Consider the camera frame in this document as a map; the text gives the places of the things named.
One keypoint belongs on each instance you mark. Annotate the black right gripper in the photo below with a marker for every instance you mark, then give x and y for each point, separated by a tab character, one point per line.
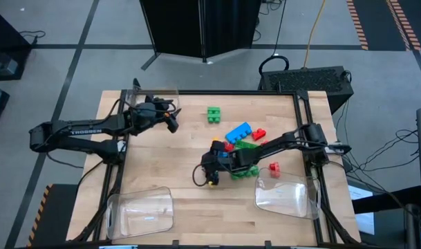
215	159

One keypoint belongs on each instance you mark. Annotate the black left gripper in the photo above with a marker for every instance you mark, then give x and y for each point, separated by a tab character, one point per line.
146	112

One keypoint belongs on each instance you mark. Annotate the large red block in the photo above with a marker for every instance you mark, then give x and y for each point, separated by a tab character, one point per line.
228	146

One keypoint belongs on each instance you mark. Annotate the blue four-stud block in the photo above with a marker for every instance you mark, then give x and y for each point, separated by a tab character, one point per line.
238	132

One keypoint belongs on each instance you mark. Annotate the clear plastic bin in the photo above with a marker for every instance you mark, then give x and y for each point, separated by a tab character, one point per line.
286	197
141	214
161	93

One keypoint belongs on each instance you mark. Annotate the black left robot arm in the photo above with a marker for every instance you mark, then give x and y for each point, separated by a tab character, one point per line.
85	130

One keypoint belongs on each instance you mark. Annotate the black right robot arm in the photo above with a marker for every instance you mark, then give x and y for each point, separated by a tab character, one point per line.
282	141

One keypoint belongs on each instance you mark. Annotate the black partition screen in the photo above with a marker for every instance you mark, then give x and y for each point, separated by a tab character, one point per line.
196	27

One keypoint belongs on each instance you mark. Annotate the black perforated computer case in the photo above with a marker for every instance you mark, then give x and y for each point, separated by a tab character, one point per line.
307	81

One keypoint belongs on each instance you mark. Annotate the white paper sheet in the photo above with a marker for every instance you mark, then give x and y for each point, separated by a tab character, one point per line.
364	221

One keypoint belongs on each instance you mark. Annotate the black beam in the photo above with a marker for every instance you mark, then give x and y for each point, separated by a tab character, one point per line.
386	200

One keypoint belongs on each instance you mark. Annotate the black cabinet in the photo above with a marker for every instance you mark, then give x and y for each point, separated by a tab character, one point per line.
6	38

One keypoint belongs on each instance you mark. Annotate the black electronic device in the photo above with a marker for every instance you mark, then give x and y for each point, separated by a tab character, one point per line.
417	228

